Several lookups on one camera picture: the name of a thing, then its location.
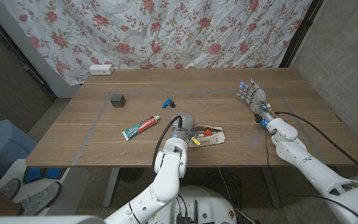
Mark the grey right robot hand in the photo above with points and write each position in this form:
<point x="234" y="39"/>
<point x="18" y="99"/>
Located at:
<point x="256" y="99"/>

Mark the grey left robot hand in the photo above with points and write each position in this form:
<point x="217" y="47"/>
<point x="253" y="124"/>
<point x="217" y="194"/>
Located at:
<point x="183" y="124"/>

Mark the red strawberry shaped pen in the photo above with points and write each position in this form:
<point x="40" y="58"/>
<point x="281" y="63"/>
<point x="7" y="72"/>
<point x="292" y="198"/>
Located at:
<point x="208" y="132"/>

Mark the white patterned pen bag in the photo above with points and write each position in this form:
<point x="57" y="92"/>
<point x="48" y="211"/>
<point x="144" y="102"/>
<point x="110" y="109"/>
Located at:
<point x="211" y="140"/>

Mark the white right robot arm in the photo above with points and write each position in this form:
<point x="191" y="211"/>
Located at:
<point x="306" y="165"/>

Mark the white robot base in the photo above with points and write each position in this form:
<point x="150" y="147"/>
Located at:
<point x="210" y="202"/>

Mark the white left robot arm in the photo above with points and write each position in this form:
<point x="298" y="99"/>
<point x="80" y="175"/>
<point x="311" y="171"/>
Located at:
<point x="166" y="174"/>

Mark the Colgate toothpaste tube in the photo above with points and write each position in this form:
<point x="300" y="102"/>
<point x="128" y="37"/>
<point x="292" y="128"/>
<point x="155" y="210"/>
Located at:
<point x="141" y="127"/>

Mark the blue binder clip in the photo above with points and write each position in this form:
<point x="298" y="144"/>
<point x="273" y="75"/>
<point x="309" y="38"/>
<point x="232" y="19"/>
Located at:
<point x="166" y="103"/>

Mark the dark grey cube box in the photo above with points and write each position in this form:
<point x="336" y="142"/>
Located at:
<point x="117" y="100"/>

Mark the black antenna stub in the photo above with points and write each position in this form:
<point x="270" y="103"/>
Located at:
<point x="195" y="211"/>

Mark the white table leg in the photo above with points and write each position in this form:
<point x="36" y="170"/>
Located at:
<point x="272" y="189"/>
<point x="110" y="186"/>

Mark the floral backdrop cloth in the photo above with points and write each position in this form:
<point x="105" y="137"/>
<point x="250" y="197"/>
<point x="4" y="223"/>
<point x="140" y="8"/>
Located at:
<point x="166" y="31"/>

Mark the black mini computer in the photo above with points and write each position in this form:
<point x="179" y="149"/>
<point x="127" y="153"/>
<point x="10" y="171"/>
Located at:
<point x="183" y="219"/>

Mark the white power strip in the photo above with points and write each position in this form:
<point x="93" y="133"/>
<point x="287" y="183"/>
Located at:
<point x="101" y="69"/>

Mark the blue foot pedal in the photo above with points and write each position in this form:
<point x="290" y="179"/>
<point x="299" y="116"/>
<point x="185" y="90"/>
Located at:
<point x="34" y="175"/>

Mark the grey sneaker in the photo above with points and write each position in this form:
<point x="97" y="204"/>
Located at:
<point x="39" y="199"/>
<point x="9" y="188"/>

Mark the light blue bin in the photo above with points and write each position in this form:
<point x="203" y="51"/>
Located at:
<point x="8" y="140"/>

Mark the black frame post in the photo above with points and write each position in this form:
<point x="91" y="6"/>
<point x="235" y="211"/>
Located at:
<point x="17" y="56"/>
<point x="300" y="34"/>

